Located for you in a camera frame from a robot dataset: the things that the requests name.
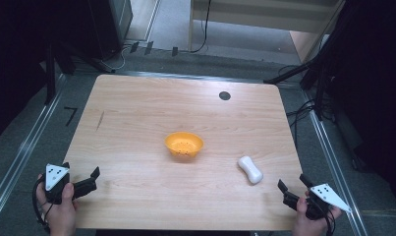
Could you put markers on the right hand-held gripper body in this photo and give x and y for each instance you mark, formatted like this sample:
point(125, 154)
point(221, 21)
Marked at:
point(323, 201)

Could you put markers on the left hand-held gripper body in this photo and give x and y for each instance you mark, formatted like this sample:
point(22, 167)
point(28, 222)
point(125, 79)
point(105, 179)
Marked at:
point(54, 183)

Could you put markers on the white peanut-shaped bottle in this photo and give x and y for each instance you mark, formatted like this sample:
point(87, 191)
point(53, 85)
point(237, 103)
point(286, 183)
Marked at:
point(250, 169)

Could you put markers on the orange plastic bowl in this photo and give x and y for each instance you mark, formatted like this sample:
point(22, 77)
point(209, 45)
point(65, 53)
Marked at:
point(184, 146)

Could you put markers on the person's right hand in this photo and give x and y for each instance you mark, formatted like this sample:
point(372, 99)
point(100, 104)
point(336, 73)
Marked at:
point(308, 223)

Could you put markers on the person's left hand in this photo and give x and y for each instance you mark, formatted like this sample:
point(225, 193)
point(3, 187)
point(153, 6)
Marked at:
point(59, 214)

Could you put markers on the black angled tape mark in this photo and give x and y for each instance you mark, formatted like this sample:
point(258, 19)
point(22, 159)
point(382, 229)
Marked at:
point(71, 114)

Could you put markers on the black metal stand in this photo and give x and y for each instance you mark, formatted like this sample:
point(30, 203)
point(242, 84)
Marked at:
point(316, 85)
point(50, 75)

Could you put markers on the black round table grommet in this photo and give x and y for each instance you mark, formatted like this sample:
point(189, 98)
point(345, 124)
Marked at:
point(224, 95)

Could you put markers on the black curtain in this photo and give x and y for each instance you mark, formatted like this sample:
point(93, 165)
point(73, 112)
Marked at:
point(12, 49)
point(372, 82)

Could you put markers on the black tape strip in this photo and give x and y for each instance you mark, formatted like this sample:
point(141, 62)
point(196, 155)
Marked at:
point(134, 47)
point(175, 51)
point(148, 47)

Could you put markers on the black cabinet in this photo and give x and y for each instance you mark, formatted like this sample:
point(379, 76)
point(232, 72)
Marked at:
point(110, 26)

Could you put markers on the metal floor rail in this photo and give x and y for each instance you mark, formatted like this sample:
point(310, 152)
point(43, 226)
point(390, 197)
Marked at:
point(198, 77)
point(25, 147)
point(336, 170)

